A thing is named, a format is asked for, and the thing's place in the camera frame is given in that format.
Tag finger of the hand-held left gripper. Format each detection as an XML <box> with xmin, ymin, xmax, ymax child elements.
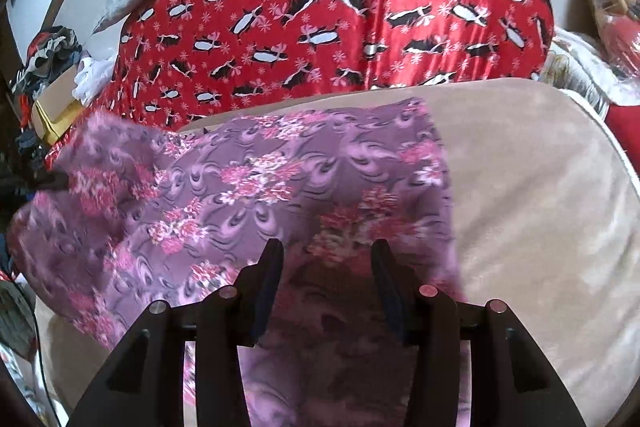
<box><xmin>20</xmin><ymin>167</ymin><xmax>71</xmax><ymax>194</ymax></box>

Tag beige plush blanket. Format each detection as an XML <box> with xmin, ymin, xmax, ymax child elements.
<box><xmin>32</xmin><ymin>77</ymin><xmax>640</xmax><ymax>427</ymax></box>

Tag cardboard box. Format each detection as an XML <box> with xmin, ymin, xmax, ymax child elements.
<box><xmin>30</xmin><ymin>67</ymin><xmax>88</xmax><ymax>145</ymax></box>

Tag red printed quilt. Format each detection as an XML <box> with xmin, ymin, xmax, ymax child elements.
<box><xmin>44</xmin><ymin>0</ymin><xmax>557</xmax><ymax>170</ymax></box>

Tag white floral quilt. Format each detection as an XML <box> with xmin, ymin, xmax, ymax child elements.
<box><xmin>537</xmin><ymin>27</ymin><xmax>626</xmax><ymax>118</ymax></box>

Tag clear bag of plush toys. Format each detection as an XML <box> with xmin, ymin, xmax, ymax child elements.
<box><xmin>575</xmin><ymin>0</ymin><xmax>640</xmax><ymax>82</ymax></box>

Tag white plastic bag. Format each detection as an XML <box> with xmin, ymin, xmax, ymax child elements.
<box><xmin>72</xmin><ymin>57</ymin><xmax>118</xmax><ymax>105</ymax></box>

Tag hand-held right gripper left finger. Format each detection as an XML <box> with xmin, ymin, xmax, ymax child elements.
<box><xmin>70</xmin><ymin>238</ymin><xmax>286</xmax><ymax>427</ymax></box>

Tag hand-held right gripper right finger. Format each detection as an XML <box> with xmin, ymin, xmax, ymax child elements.
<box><xmin>370</xmin><ymin>238</ymin><xmax>586</xmax><ymax>427</ymax></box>

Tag pile of mixed clothes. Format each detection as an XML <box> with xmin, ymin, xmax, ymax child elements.
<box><xmin>10</xmin><ymin>26</ymin><xmax>93</xmax><ymax>100</ymax></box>

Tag purple floral shirt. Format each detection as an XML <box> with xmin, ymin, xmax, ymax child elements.
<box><xmin>7</xmin><ymin>99</ymin><xmax>473</xmax><ymax>427</ymax></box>

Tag red cloth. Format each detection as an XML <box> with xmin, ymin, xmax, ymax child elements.
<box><xmin>605</xmin><ymin>102</ymin><xmax>640</xmax><ymax>152</ymax></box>

